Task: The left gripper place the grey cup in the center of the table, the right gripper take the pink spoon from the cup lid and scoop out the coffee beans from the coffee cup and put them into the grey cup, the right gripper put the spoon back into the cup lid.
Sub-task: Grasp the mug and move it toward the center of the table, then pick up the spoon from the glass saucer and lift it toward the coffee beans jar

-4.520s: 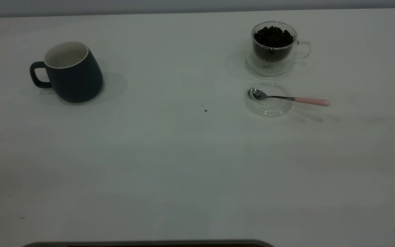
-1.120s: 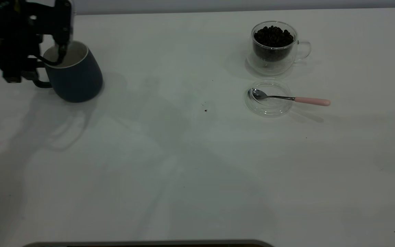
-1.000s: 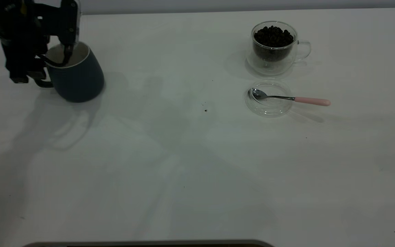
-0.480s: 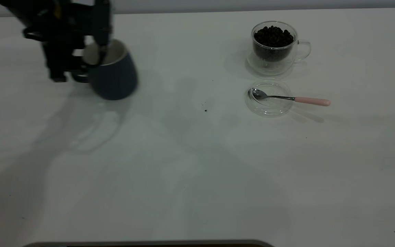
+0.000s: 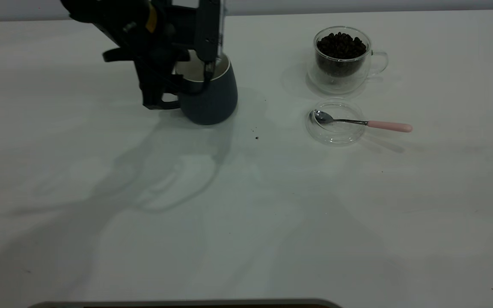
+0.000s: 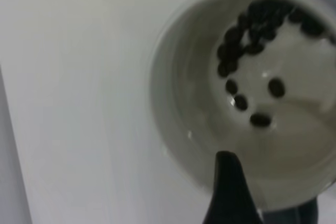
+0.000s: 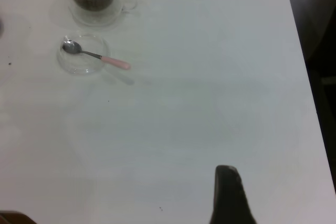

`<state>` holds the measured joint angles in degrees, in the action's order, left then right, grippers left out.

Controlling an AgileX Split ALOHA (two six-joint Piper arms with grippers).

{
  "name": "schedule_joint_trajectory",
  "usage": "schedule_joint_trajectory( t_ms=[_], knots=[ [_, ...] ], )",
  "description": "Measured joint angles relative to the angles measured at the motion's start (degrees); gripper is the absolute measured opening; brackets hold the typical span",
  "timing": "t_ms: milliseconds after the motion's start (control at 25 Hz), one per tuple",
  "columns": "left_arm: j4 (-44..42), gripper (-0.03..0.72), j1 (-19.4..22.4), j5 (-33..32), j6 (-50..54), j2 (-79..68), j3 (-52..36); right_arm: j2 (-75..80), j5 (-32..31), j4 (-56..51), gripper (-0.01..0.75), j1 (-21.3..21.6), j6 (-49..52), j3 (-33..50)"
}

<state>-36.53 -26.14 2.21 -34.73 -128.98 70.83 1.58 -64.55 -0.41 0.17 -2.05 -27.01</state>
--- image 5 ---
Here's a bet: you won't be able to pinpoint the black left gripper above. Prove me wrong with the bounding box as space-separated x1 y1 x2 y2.
102 6 196 110

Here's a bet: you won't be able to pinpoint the dark grey ceramic mug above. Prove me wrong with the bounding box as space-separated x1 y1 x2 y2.
161 52 238 126

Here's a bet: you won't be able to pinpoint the pink-handled metal spoon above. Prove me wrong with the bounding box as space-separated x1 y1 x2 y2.
313 110 413 133

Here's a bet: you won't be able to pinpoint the dark coffee beans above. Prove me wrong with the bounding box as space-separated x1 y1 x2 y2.
316 33 367 78

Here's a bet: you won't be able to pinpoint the clear round glass lid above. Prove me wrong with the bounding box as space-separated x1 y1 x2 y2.
306 98 367 147

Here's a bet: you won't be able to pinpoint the black left camera cable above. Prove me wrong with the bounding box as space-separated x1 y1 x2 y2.
180 62 214 95

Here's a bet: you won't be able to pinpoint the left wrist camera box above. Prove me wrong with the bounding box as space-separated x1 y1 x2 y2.
194 0 226 65

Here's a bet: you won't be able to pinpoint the clear double-wall glass cup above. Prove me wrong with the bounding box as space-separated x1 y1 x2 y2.
307 27 389 95

